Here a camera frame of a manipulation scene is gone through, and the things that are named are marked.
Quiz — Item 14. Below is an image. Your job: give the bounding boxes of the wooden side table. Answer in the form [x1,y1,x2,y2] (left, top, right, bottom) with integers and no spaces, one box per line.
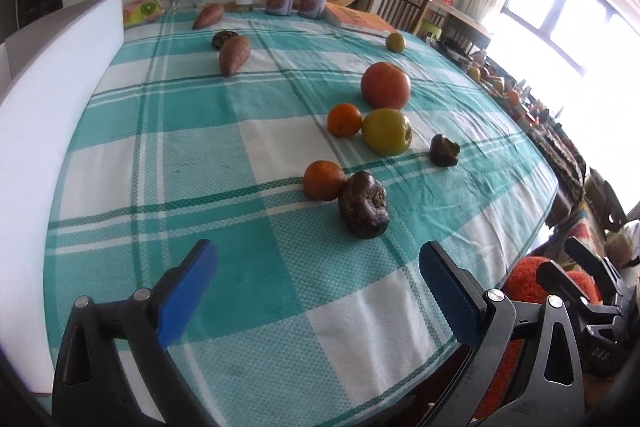
[418,0,491,54]

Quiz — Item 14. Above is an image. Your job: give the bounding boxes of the white foam box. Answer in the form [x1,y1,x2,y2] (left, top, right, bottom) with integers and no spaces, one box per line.
[1,0,124,395]

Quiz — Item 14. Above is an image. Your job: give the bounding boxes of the orange book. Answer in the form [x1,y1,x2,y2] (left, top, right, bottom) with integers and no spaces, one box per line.
[323,3,395,38]

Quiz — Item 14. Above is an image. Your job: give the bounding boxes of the sweet potato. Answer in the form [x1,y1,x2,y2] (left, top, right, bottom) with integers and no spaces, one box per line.
[218,36,252,78]
[192,3,224,30]

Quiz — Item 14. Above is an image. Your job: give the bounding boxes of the large red-orange tomato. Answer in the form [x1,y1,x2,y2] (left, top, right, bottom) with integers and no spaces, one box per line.
[360,62,411,109]

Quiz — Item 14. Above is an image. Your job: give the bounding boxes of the orange tangerine near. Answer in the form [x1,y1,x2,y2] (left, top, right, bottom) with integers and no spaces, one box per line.
[303,160,347,202]

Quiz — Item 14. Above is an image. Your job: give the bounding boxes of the dark wooden chair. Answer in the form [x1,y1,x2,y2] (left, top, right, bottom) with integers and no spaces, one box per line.
[367,0,431,36]

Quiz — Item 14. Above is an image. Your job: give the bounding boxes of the small green-yellow round fruit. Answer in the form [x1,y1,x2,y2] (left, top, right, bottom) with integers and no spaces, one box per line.
[385,32,406,53]

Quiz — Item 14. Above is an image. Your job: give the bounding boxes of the large dark mangosteen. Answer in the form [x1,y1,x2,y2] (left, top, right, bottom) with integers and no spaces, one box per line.
[338,171,390,239]

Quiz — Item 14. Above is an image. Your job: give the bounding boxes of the orange tangerine far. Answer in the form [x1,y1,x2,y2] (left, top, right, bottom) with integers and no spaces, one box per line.
[326,103,362,138]

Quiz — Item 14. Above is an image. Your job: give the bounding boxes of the teal plaid tablecloth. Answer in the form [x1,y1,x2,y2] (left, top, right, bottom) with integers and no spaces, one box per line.
[44,12,558,426]

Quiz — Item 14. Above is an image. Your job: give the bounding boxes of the yellow-green persimmon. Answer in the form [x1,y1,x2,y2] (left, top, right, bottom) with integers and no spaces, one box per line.
[361,108,412,156]

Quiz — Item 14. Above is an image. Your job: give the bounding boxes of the fruit print tissue pack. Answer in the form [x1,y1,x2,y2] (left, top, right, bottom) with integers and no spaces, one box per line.
[122,0,164,29]

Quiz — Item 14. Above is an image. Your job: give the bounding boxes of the small dark mangosteen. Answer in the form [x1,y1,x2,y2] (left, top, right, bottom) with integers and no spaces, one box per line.
[430,134,460,167]

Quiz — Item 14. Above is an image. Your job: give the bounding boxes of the orange tangerine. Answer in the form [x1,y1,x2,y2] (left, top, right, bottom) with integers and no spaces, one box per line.
[303,160,347,202]
[326,103,362,138]

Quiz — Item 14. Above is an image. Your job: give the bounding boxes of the dark mangosteen behind potato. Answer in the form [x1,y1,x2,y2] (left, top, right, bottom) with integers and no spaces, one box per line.
[212,30,238,50]

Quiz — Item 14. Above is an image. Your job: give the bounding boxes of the red fuzzy sleeve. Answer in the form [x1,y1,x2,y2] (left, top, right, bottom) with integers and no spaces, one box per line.
[472,255,604,423]

